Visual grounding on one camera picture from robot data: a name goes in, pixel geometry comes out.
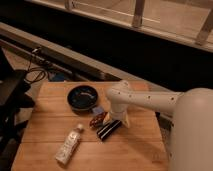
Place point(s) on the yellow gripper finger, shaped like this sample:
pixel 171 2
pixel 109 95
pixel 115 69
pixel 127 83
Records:
pixel 126 121

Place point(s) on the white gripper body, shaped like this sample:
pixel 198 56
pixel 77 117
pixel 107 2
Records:
pixel 117 111

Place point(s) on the black white striped eraser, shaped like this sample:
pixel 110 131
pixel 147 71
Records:
pixel 106 130

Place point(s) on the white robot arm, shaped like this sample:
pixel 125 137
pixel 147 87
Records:
pixel 192 117

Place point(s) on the dark blue ceramic bowl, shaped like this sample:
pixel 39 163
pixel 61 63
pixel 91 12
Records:
pixel 82 98

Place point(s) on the blue sponge block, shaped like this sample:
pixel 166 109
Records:
pixel 97 110

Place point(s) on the small white plastic bottle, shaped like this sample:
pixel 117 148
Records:
pixel 67 148

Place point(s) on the black stand at left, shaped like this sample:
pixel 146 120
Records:
pixel 13 97

